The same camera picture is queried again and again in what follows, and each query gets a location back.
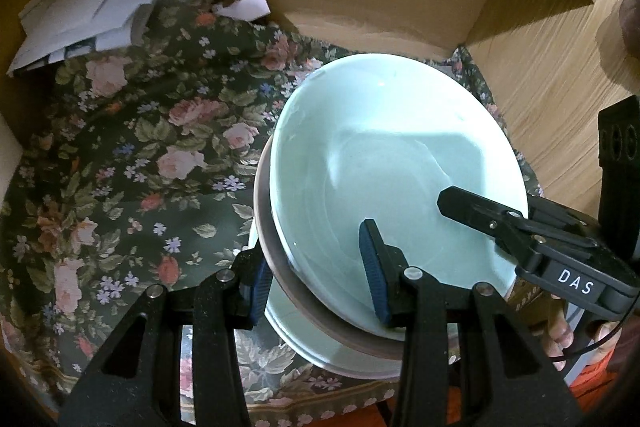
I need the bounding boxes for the pink striped curtain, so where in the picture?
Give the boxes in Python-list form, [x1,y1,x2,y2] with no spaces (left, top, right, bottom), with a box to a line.
[619,0,640,50]

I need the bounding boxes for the pale pink roll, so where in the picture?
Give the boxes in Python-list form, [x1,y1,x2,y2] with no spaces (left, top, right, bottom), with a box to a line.
[0,113,23,178]

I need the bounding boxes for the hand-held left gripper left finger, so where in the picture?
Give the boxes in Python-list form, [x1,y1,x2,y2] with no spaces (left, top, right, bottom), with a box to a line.
[59,247,275,427]

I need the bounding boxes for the dark floral tablecloth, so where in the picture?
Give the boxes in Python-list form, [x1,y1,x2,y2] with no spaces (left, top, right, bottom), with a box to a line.
[0,2,546,427]

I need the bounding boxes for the pink bowl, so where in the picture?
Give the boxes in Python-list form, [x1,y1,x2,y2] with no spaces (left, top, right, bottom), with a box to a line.
[253,142,451,355]

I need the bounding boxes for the person's right hand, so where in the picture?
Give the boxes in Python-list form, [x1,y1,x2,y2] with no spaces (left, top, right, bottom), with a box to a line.
[545,299,621,360]

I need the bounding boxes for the stack of white papers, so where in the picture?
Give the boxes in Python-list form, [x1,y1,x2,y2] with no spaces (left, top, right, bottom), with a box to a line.
[7,0,183,75]

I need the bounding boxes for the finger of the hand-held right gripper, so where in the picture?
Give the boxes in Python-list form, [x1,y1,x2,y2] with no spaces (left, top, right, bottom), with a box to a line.
[527,196,601,239]
[437,186,596,265]

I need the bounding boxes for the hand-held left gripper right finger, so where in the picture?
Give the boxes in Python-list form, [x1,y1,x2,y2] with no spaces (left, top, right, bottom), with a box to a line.
[359,219,583,427]

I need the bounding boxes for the light green plate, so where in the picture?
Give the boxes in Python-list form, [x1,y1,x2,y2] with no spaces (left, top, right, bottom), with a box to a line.
[248,227,461,380]

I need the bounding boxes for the small white paper box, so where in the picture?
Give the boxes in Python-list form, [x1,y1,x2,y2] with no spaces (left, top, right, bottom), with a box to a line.
[212,0,271,22]

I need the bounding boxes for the light green bowl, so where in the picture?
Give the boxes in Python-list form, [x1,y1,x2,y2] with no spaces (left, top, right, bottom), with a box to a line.
[269,53,530,333]

